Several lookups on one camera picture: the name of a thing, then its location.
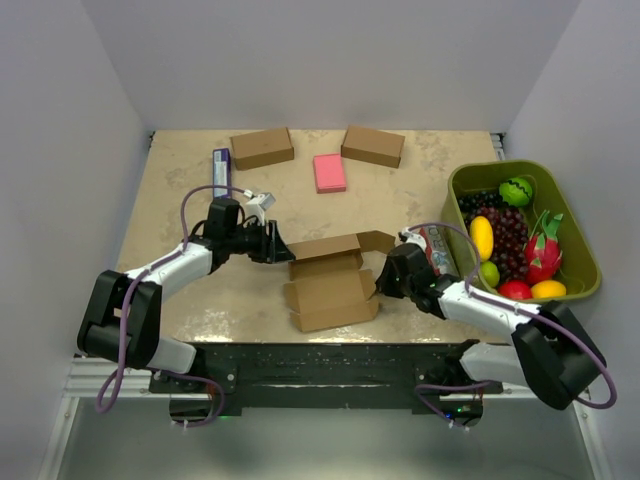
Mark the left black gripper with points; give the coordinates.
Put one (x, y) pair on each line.
(271, 247)

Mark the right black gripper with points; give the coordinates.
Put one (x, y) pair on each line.
(383, 281)

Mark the brown cardboard box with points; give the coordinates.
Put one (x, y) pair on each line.
(328, 286)

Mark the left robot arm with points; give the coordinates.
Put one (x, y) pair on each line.
(123, 316)

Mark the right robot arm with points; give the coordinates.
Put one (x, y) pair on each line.
(544, 348)

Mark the left folded cardboard box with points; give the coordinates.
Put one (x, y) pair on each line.
(262, 148)

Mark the folded cardboard box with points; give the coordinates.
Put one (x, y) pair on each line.
(262, 148)
(372, 146)

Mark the purple toothpaste box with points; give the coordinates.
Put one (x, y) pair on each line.
(221, 173)

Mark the right folded cardboard box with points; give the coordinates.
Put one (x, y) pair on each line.
(372, 146)

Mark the red silver snack packet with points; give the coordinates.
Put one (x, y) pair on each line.
(437, 251)

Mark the pink sticky note pad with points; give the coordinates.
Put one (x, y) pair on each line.
(329, 174)

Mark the green toy lime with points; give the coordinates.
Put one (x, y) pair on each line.
(490, 273)

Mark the yellow toy lemon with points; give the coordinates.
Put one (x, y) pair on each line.
(481, 233)

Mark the black grape bunch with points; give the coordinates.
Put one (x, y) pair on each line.
(483, 200)

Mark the red toy apple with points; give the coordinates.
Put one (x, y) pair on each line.
(515, 290)

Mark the dark red grape bunch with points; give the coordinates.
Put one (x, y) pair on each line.
(511, 234)

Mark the orange yellow mango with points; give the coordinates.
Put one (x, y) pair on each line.
(548, 289)

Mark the green toy melon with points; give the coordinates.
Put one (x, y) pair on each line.
(516, 192)

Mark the pink dragon fruit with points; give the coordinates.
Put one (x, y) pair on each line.
(543, 254)

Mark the olive green plastic bin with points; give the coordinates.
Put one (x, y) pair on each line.
(579, 271)

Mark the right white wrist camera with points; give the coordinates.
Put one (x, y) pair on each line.
(411, 237)

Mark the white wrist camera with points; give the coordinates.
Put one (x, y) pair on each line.
(257, 205)
(411, 237)

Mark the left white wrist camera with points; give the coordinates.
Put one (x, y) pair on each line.
(257, 205)

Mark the black base frame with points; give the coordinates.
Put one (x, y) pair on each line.
(234, 377)

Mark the aluminium rail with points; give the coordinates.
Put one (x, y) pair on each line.
(87, 375)

